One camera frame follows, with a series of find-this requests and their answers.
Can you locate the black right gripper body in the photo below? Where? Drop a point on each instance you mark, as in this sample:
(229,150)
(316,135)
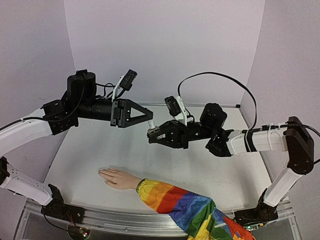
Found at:
(183,137)

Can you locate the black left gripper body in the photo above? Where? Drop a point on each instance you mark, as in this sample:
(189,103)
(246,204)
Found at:
(87,109)

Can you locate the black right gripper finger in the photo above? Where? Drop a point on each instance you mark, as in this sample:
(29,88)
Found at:
(167,141)
(171,125)

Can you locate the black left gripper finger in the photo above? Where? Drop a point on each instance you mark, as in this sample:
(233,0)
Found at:
(128,121)
(128,105)

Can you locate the glitter nail polish bottle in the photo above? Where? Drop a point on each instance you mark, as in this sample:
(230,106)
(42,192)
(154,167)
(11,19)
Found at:
(155,133)

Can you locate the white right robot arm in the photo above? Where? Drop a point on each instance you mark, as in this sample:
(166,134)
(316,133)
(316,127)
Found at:
(304,195)

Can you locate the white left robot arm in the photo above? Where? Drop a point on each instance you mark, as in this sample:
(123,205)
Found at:
(20,149)

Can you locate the mannequin hand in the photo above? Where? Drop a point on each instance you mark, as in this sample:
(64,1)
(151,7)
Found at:
(119,179)

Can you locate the rainbow coloured sleeve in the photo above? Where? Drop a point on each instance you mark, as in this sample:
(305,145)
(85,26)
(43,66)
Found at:
(195,214)

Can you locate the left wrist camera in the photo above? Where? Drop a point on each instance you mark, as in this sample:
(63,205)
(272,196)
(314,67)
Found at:
(124,84)

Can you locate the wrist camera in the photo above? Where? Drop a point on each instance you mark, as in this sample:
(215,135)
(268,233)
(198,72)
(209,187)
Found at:
(177,109)
(124,84)

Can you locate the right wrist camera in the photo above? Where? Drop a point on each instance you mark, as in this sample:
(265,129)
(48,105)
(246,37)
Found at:
(177,109)

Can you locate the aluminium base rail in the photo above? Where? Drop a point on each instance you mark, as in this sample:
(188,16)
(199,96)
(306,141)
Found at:
(144,224)

